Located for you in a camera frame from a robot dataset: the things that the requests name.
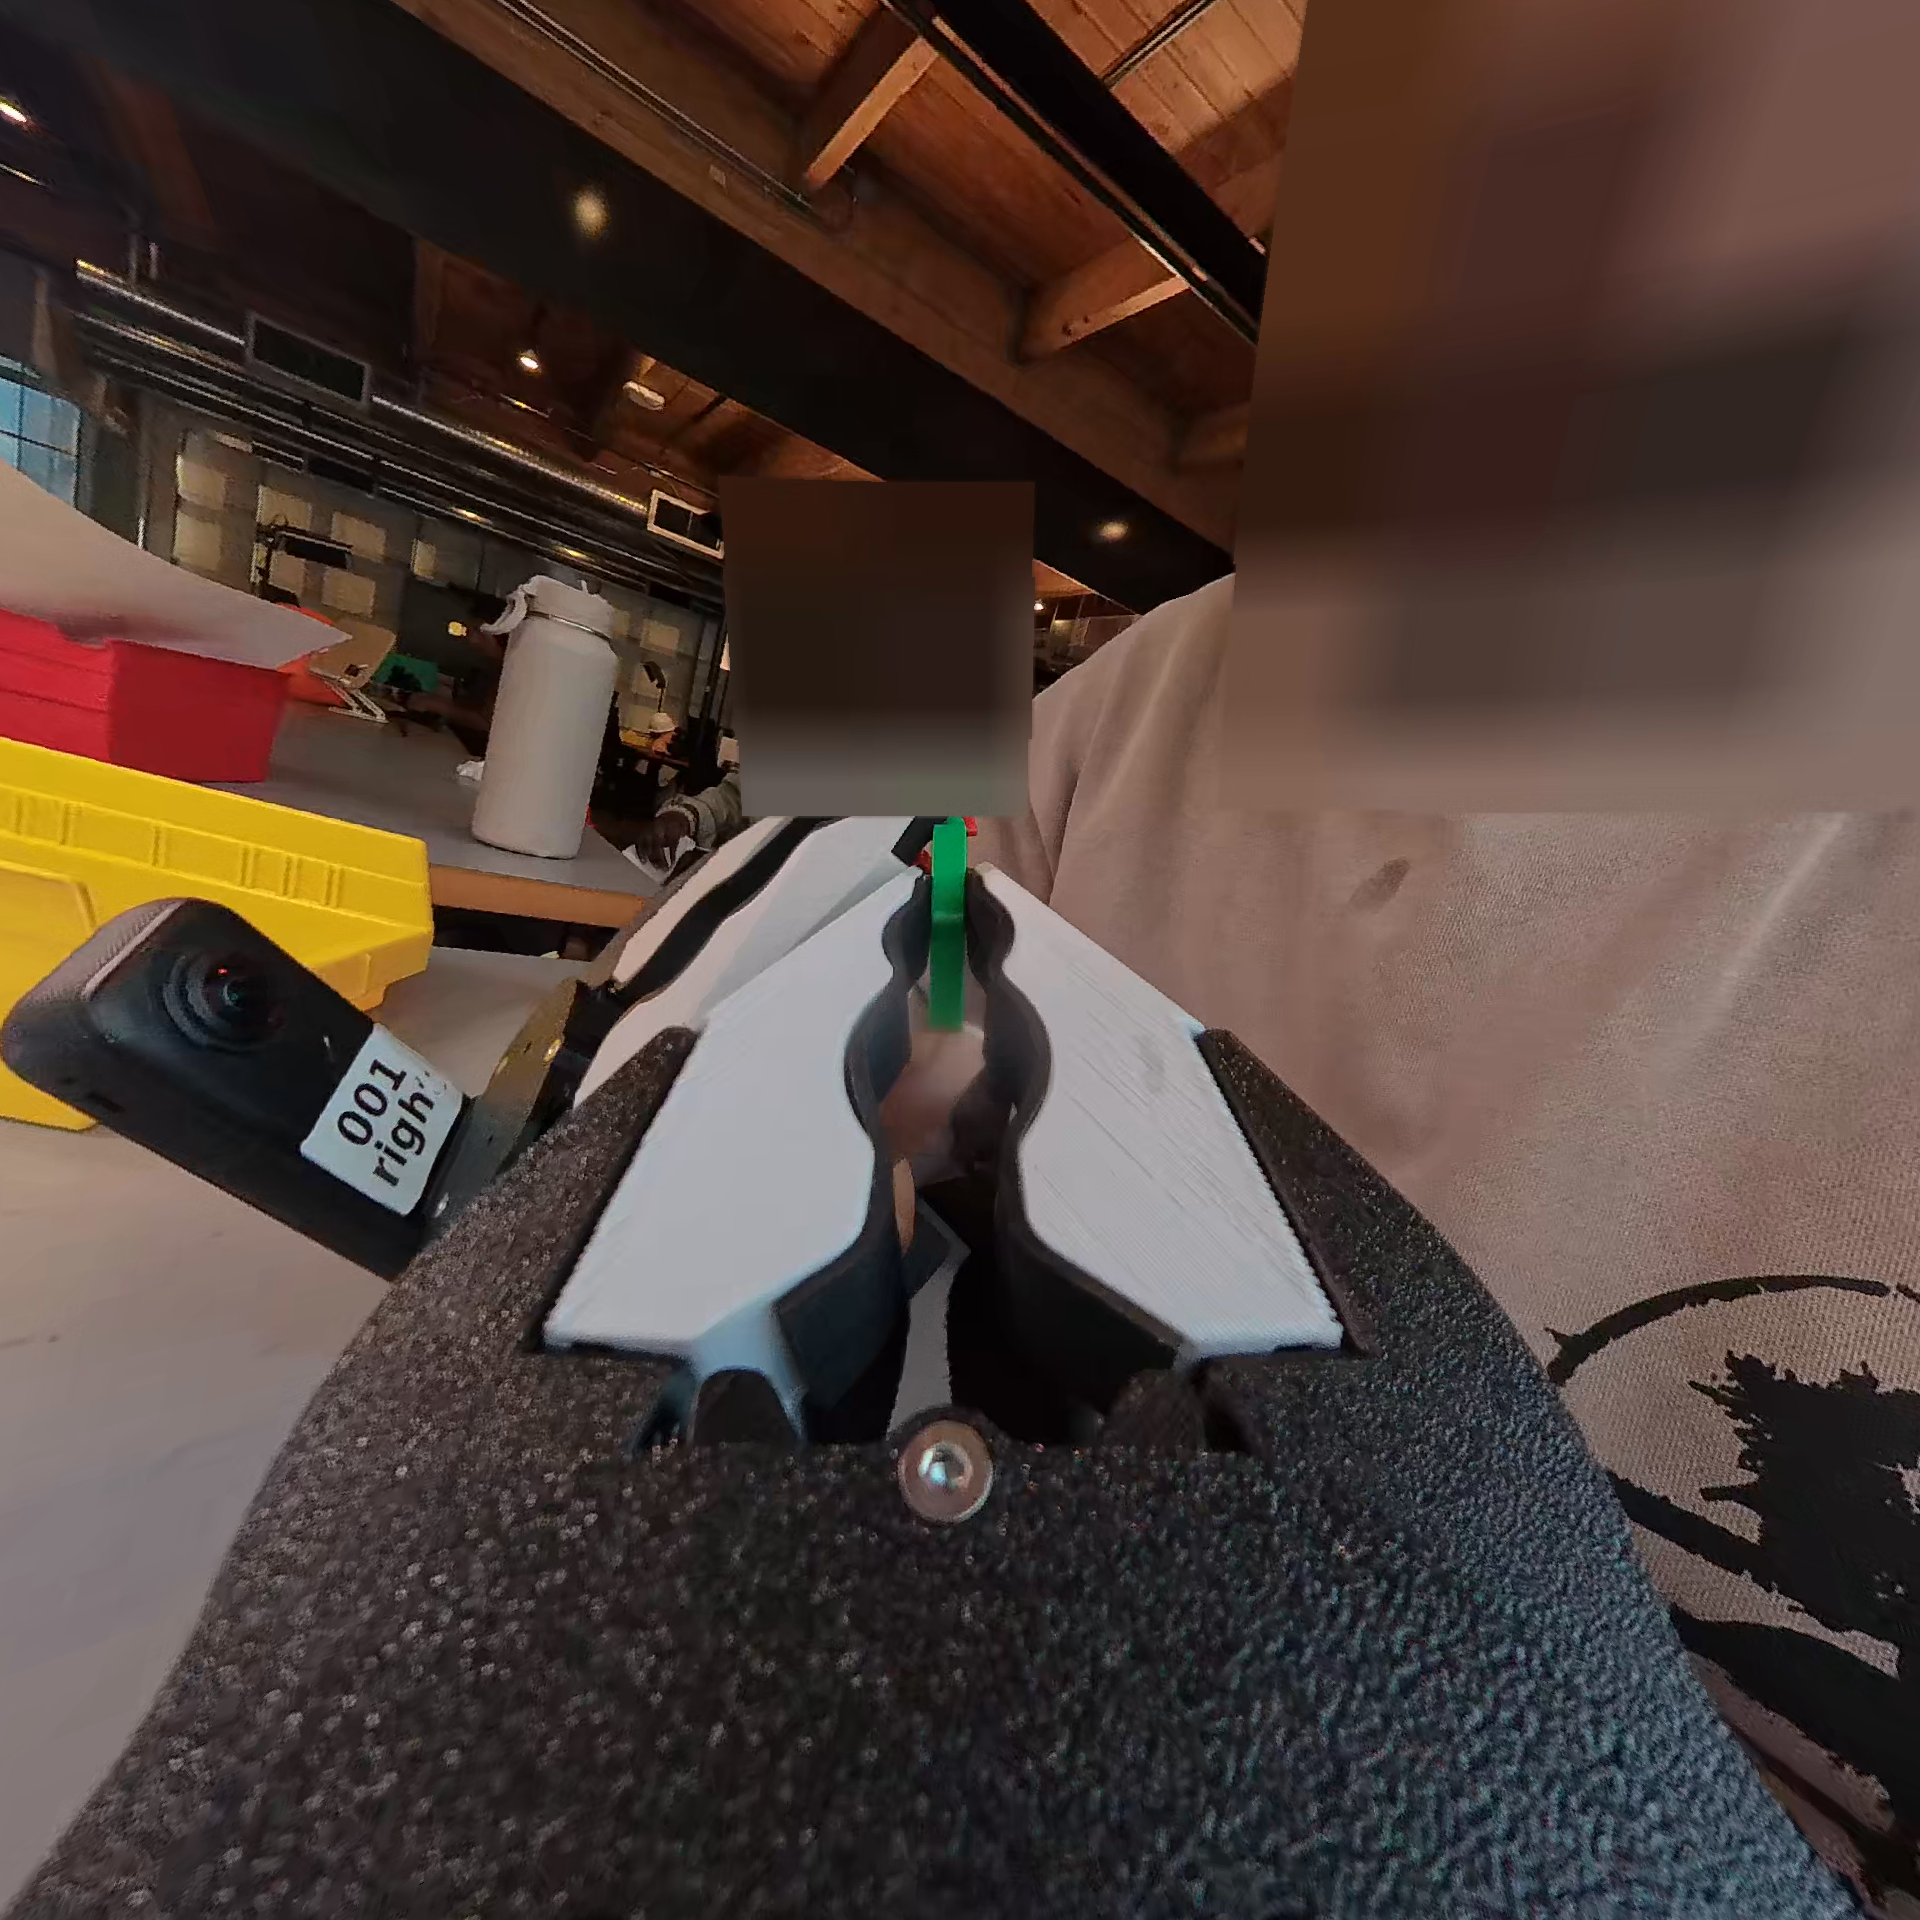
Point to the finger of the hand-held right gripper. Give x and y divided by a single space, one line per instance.
737 862
796 915

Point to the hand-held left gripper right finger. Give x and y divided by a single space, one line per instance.
1171 1202

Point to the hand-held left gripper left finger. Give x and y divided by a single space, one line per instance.
721 1202

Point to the green toy connector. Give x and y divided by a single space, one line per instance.
948 932

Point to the person's right hand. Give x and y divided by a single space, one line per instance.
937 1134

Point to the stacked yellow storage bins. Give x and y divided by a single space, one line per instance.
180 871

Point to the white cylindrical bottle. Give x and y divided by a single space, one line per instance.
550 738

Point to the red storage bin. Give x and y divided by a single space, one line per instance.
136 698

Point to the white paper sheet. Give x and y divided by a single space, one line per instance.
121 587

